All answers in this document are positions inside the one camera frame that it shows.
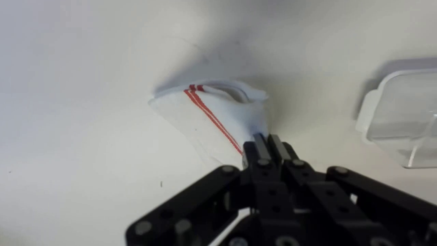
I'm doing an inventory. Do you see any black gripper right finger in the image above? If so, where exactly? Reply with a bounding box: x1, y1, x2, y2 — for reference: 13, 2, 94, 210
266, 135, 437, 246

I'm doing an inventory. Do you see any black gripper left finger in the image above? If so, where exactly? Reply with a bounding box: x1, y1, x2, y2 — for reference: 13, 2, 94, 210
124, 134, 272, 246

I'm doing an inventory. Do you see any clear plastic container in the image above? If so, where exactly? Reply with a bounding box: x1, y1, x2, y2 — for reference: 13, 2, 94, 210
356, 68, 437, 168

